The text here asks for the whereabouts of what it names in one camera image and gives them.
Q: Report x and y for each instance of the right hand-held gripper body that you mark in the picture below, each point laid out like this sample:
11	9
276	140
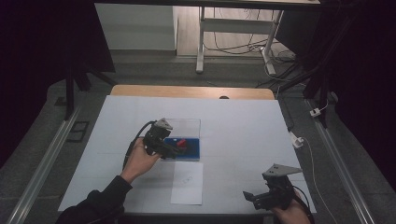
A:
277	193

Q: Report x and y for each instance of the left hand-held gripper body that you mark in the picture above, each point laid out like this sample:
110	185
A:
155	137

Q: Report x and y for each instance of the red stamp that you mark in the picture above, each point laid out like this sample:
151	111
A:
181	143

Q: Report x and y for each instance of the clear box with blue pad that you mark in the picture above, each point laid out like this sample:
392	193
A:
190	137

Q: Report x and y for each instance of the person's right hand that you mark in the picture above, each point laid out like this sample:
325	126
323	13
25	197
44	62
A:
292	213

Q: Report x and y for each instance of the person's left hand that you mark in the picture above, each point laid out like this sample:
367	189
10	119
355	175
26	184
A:
140	161

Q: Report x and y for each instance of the small white paper sheet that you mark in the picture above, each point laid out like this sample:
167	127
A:
187	183

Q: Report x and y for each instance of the wooden table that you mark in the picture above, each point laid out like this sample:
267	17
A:
186	91

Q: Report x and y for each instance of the large white table cover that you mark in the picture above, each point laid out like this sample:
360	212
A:
236	137

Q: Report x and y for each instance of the black table grommet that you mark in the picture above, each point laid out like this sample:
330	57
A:
223	97

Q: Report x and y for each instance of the small white plug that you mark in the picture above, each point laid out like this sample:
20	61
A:
315	112

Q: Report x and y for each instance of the black stand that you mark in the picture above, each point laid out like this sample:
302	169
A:
314	84
70	93

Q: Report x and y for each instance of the aluminium rail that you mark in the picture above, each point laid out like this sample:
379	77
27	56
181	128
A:
43	169
339	169

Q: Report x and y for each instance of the white desk frame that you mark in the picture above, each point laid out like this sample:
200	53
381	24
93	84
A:
236	26

